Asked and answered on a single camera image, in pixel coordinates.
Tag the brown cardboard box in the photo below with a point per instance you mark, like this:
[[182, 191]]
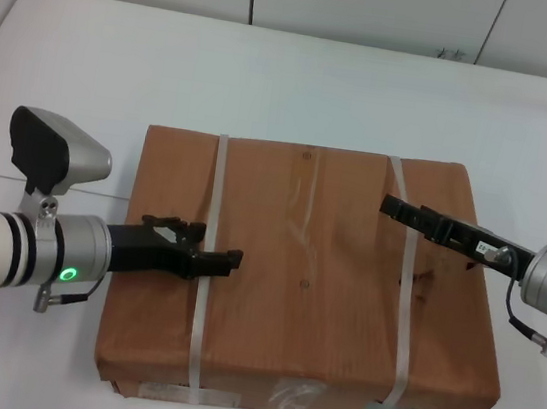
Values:
[[297, 329]]

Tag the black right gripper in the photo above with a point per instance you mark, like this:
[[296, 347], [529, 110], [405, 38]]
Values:
[[498, 257]]

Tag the clear packing tape strip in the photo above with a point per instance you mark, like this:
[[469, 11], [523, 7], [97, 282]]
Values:
[[296, 394]]

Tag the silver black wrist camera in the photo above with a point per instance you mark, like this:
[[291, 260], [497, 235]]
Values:
[[48, 150]]

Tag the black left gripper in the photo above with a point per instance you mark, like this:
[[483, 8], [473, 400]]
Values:
[[146, 253]]

